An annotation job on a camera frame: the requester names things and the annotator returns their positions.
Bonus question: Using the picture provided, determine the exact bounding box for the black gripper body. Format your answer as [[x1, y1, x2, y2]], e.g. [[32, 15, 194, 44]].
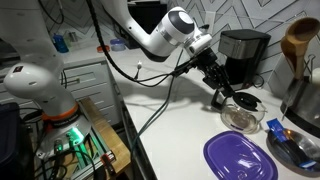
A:
[[194, 46, 232, 90]]

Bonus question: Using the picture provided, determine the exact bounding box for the glass coffeepot with black lid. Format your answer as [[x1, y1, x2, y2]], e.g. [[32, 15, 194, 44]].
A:
[[210, 89, 268, 135]]

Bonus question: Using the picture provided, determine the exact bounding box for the black coffee maker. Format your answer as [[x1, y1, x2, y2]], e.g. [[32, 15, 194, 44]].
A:
[[218, 28, 272, 92]]

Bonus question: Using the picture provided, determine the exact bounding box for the blue packet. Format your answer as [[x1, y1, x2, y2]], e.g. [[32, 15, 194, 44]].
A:
[[265, 118, 288, 143]]

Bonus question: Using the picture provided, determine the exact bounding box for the purple plastic lid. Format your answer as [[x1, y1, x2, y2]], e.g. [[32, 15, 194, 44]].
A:
[[203, 130, 279, 180]]

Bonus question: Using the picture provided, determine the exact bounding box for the wooden spoon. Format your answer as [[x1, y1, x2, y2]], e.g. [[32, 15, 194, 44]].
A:
[[280, 16, 320, 81]]

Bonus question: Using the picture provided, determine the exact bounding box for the black microwave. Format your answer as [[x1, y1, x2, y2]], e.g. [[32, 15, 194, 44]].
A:
[[127, 1, 169, 50]]

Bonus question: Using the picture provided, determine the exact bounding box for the dark packet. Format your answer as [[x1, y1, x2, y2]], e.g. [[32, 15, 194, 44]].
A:
[[278, 136, 318, 169]]

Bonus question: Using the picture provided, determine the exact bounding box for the clear container with blue lid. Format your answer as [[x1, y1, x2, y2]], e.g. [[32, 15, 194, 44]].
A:
[[109, 38, 127, 52]]

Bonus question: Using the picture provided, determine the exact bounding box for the wooden base board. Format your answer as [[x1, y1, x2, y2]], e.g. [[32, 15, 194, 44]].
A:
[[33, 96, 132, 180]]

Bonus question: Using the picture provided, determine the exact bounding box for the black control box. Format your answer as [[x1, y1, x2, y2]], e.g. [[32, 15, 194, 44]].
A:
[[0, 102, 21, 180]]

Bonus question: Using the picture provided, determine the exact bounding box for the white wall outlet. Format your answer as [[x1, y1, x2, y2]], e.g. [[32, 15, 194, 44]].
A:
[[204, 10, 217, 34]]

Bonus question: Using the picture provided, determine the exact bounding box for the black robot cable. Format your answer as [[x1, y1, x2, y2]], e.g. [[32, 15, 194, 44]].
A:
[[84, 0, 188, 88]]

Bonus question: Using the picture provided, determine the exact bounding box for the aluminium frame rail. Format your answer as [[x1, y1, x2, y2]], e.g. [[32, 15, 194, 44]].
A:
[[69, 128, 118, 180]]

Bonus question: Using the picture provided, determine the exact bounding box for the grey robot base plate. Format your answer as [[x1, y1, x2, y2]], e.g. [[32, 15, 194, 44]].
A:
[[34, 114, 93, 161]]

